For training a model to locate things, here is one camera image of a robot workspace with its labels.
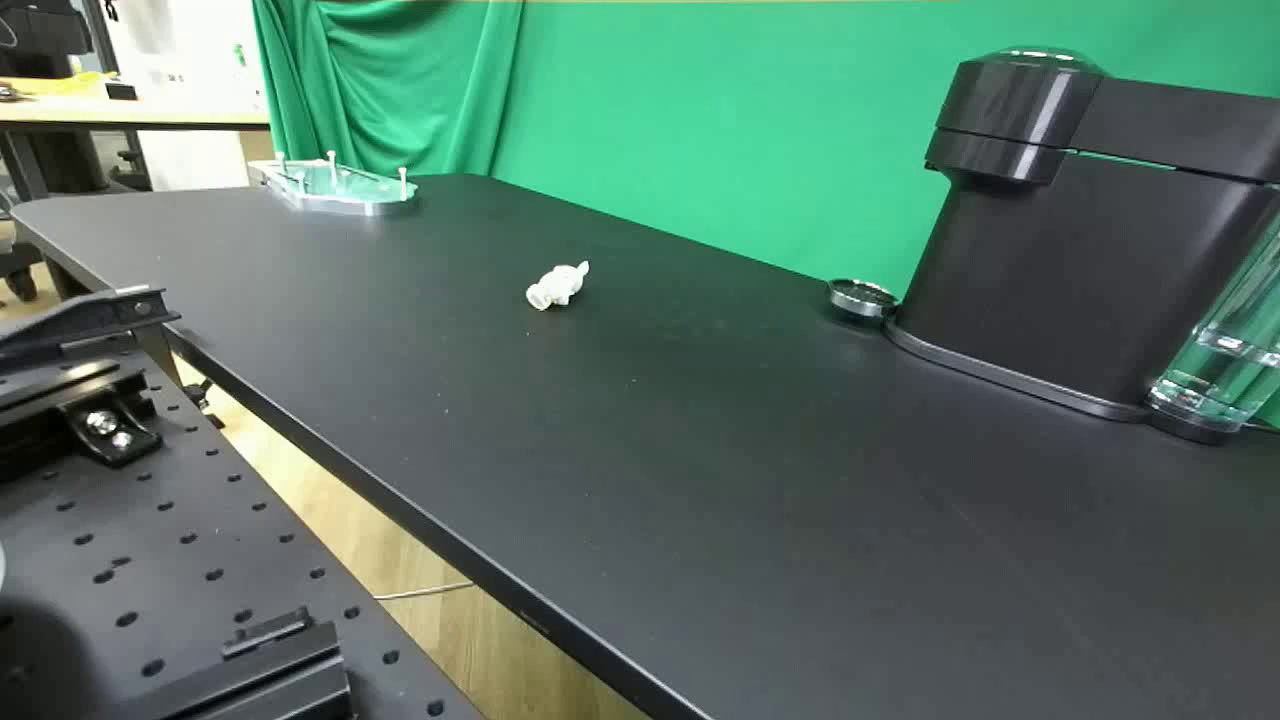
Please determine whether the white toy figure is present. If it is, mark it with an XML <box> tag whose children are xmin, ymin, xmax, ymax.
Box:
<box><xmin>518</xmin><ymin>254</ymin><xmax>594</xmax><ymax>314</ymax></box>

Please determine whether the small black round lid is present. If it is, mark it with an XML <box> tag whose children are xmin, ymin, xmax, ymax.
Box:
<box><xmin>829</xmin><ymin>276</ymin><xmax>899</xmax><ymax>329</ymax></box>

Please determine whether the green cloth backdrop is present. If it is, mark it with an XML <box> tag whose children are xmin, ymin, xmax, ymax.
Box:
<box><xmin>246</xmin><ymin>0</ymin><xmax>1280</xmax><ymax>305</ymax></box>

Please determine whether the green round plate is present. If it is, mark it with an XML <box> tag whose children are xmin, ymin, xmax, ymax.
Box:
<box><xmin>246</xmin><ymin>148</ymin><xmax>424</xmax><ymax>225</ymax></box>

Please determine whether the black coffee machine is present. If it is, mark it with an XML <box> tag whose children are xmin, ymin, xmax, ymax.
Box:
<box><xmin>883</xmin><ymin>48</ymin><xmax>1280</xmax><ymax>428</ymax></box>

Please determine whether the black clamp block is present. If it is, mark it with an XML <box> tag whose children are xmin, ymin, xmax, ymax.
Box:
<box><xmin>114</xmin><ymin>603</ymin><xmax>360</xmax><ymax>720</ymax></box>

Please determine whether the black perforated breadboard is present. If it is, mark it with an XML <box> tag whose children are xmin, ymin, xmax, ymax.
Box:
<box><xmin>0</xmin><ymin>357</ymin><xmax>482</xmax><ymax>720</ymax></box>

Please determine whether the white background cabinet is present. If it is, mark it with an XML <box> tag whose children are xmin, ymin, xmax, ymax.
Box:
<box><xmin>100</xmin><ymin>0</ymin><xmax>270</xmax><ymax>102</ymax></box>

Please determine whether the wooden background desk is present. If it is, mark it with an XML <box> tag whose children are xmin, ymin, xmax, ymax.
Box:
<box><xmin>0</xmin><ymin>70</ymin><xmax>276</xmax><ymax>135</ymax></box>

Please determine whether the black metal rail bracket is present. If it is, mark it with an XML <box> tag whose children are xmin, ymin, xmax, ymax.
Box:
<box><xmin>0</xmin><ymin>281</ymin><xmax>185</xmax><ymax>470</ymax></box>

